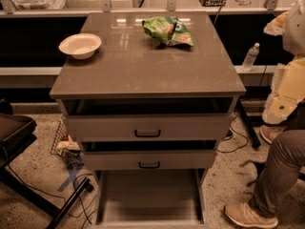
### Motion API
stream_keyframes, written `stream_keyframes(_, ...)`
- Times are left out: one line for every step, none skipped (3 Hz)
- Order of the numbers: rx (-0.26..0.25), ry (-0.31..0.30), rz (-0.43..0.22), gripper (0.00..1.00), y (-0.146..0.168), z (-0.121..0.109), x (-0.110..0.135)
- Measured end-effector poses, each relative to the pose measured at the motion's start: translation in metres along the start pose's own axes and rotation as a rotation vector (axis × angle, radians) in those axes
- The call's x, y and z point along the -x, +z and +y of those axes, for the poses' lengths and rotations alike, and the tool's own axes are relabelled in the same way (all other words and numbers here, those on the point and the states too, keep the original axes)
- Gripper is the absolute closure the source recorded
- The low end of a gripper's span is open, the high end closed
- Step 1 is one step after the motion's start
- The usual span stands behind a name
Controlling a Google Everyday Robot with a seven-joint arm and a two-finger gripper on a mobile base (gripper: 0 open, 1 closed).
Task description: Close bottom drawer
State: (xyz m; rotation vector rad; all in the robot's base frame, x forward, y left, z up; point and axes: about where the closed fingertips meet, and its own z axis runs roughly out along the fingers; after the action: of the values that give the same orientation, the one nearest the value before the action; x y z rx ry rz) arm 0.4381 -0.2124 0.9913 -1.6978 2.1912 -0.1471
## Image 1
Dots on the tan sneaker near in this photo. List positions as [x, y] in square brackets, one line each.
[243, 215]

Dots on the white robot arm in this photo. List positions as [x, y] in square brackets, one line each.
[288, 83]

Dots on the seated person legs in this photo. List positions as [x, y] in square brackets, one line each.
[285, 159]

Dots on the white bowl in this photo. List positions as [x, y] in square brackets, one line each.
[80, 46]

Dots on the blue tape cross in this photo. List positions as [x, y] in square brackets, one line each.
[73, 170]

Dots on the green chip bag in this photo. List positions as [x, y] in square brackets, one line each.
[168, 30]

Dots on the grey drawer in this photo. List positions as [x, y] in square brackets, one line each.
[134, 155]
[149, 199]
[140, 119]

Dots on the black chair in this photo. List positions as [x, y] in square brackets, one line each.
[16, 135]

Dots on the tan sneaker far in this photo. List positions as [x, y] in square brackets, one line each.
[269, 133]

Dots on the clear plastic water bottle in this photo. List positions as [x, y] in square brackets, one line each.
[250, 57]

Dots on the wire basket with items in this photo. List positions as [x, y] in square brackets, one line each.
[64, 147]

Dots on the grey drawer cabinet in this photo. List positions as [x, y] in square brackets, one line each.
[132, 65]

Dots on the black metal table leg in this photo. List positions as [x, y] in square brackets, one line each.
[250, 129]

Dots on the tan sneaker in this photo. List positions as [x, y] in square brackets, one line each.
[269, 133]
[243, 215]

